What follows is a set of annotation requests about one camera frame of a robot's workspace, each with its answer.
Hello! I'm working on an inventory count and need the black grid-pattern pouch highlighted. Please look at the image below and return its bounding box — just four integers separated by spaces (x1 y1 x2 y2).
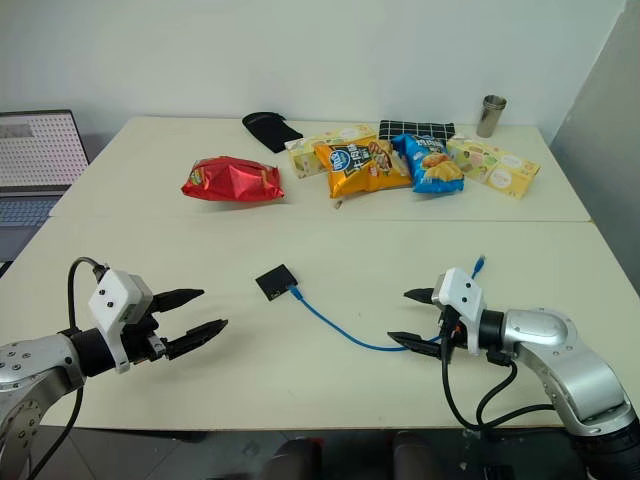
376 119 458 144

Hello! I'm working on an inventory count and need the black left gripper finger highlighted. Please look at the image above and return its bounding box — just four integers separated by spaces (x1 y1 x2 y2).
164 318 230 361
152 288 206 316

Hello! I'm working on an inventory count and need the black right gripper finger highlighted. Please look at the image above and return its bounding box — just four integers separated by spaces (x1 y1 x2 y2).
403 285 438 305
386 330 444 359

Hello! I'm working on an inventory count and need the red snack bag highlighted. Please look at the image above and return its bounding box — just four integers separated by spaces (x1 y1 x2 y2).
180 155 287 203

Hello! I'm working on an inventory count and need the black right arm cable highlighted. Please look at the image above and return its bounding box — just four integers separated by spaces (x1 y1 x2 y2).
439 343 562 435

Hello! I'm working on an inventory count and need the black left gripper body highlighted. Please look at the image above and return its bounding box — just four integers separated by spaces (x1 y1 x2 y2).
121 295 169 365

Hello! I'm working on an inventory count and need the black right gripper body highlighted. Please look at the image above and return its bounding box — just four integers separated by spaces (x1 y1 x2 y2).
436 304 474 362

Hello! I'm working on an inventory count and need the black fabric pouch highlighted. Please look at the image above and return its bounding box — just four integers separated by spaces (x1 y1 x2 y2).
241 111 305 155

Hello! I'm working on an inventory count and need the pale yellow carton box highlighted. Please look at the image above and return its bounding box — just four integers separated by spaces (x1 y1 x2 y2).
445 136 542 201
284 123 379 180

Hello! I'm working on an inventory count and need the dark rounded shape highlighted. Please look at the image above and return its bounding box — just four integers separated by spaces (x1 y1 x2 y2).
271 436 324 480

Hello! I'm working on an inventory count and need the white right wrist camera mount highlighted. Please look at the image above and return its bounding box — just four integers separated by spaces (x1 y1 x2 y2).
430 267 488 352

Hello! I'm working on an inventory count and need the stainless steel cup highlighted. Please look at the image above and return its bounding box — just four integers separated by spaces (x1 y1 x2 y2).
475 94 509 139

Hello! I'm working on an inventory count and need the blue cable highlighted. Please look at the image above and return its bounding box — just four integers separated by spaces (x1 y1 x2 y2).
287 254 488 352

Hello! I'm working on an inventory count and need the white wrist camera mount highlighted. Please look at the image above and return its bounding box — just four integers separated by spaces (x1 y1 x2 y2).
87 269 154 375
430 267 488 352

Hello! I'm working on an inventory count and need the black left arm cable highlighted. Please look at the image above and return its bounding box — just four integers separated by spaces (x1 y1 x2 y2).
28 256 109 480

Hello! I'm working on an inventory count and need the grey laptop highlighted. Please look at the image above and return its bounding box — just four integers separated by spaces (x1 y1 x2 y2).
0 109 92 264

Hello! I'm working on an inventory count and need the orange chip bag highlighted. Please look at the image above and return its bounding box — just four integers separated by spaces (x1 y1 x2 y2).
313 139 413 200

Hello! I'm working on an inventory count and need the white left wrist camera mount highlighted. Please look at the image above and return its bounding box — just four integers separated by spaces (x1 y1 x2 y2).
87 269 154 375

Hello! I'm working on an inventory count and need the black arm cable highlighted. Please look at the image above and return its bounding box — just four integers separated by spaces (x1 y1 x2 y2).
439 343 562 435
28 256 109 480

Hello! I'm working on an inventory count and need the blue chip bag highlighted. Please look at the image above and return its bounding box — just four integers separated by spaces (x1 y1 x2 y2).
390 132 466 195

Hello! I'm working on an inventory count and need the small black electronic box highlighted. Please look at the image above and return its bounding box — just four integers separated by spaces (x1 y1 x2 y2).
254 263 298 303

